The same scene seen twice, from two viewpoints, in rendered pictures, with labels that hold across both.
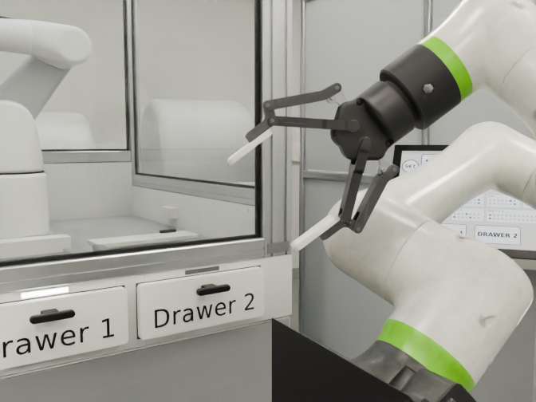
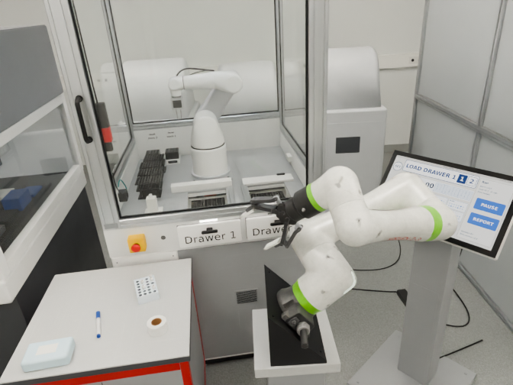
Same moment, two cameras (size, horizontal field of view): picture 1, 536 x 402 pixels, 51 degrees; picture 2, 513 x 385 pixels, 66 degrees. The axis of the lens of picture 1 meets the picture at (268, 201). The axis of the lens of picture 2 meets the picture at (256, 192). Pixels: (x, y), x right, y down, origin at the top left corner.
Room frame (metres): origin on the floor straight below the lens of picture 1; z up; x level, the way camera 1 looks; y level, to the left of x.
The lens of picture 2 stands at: (-0.30, -0.55, 1.83)
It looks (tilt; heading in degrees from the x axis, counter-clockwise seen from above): 26 degrees down; 28
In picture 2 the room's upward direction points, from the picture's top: 4 degrees counter-clockwise
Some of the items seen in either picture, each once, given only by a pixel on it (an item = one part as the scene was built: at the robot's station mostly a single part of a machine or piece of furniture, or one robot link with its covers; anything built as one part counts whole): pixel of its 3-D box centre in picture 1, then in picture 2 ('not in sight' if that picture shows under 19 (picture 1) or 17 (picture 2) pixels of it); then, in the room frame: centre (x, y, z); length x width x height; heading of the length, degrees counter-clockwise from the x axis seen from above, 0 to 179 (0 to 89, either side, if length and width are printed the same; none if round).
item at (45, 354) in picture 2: not in sight; (49, 354); (0.23, 0.58, 0.78); 0.15 x 0.10 x 0.04; 127
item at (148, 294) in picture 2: not in sight; (146, 289); (0.63, 0.49, 0.78); 0.12 x 0.08 x 0.04; 49
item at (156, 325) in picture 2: not in sight; (157, 325); (0.48, 0.32, 0.78); 0.07 x 0.07 x 0.04
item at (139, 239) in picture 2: not in sight; (137, 243); (0.78, 0.66, 0.88); 0.07 x 0.05 x 0.07; 124
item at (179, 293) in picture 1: (204, 301); (276, 225); (1.16, 0.13, 0.87); 0.29 x 0.02 x 0.11; 124
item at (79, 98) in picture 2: not in sight; (82, 121); (0.73, 0.74, 1.45); 0.05 x 0.03 x 0.19; 34
